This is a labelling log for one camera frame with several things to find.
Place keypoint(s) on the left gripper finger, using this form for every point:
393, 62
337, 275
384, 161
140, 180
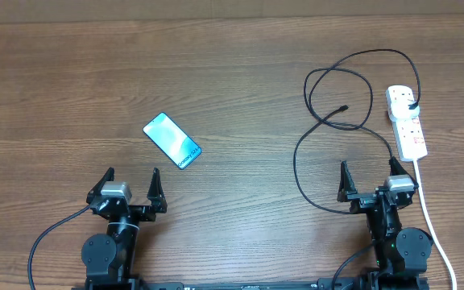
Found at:
96, 190
156, 194

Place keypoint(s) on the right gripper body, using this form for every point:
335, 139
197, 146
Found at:
362, 200

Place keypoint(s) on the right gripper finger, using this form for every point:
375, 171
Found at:
398, 170
346, 186

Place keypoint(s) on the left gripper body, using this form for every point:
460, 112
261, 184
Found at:
138, 214

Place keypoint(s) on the Samsung Galaxy smartphone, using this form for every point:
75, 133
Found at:
172, 140

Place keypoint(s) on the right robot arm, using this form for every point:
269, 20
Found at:
401, 253

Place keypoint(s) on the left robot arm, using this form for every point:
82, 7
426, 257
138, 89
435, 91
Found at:
109, 257

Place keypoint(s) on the white charger plug adapter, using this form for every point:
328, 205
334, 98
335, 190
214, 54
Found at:
402, 110

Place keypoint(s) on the white power strip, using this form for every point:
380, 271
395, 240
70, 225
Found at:
409, 135

